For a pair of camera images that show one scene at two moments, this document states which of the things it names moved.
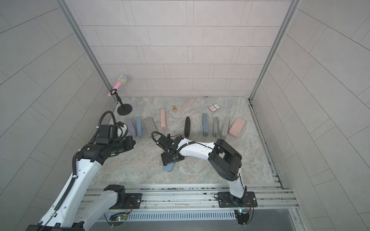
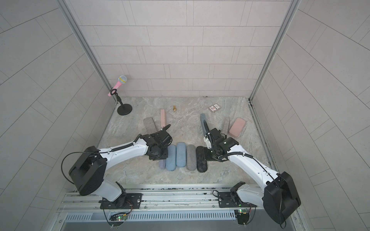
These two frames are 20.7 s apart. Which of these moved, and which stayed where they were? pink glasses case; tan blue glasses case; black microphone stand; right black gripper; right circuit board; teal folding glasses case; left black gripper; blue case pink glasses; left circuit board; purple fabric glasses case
Moved: left black gripper; blue case pink glasses; right black gripper; tan blue glasses case; purple fabric glasses case
Stayed: pink glasses case; right circuit board; black microphone stand; left circuit board; teal folding glasses case
